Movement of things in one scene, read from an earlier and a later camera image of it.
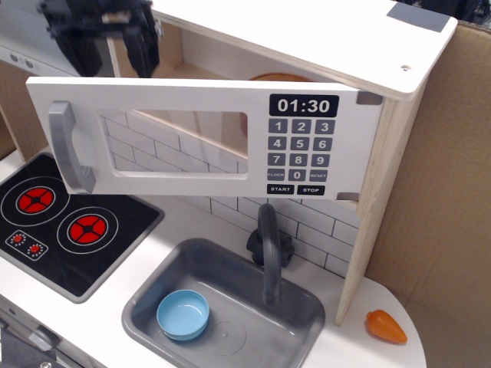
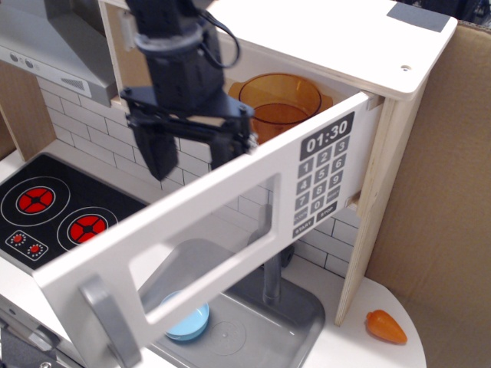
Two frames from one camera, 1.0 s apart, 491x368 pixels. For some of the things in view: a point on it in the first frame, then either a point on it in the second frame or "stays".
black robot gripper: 80,28 to 187,93
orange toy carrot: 383,325 stays
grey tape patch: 420,16 stays
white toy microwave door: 205,139 to 313,173
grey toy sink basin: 199,304 stays
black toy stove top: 70,242 stays
